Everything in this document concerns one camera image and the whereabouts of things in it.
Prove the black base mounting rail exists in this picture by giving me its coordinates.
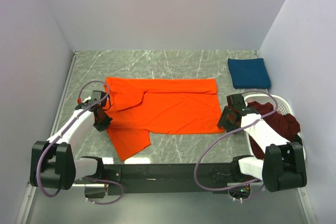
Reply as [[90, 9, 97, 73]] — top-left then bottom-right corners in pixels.
[[92, 163, 253, 187]]

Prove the folded blue t shirt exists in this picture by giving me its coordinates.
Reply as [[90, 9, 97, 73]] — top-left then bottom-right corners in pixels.
[[227, 58, 271, 89]]

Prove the aluminium frame rail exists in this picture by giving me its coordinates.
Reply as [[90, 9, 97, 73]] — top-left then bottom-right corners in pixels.
[[72, 173, 307, 188]]

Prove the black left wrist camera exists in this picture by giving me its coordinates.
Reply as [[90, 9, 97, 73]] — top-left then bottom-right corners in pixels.
[[90, 90, 107, 106]]

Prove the orange t shirt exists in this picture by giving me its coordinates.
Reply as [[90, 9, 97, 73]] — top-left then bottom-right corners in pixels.
[[106, 77, 224, 161]]

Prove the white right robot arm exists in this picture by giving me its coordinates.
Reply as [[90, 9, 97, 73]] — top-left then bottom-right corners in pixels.
[[217, 102, 307, 192]]

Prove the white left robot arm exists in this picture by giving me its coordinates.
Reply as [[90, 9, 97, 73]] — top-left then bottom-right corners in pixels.
[[29, 98, 112, 191]]

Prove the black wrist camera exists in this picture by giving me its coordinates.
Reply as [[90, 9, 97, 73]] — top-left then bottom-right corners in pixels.
[[90, 90, 107, 106], [226, 93, 246, 110]]

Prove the dark maroon t shirt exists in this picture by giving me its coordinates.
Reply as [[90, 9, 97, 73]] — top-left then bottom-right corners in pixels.
[[245, 100, 301, 161]]

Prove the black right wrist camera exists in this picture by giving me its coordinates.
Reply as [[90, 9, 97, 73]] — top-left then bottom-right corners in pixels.
[[226, 93, 246, 110]]

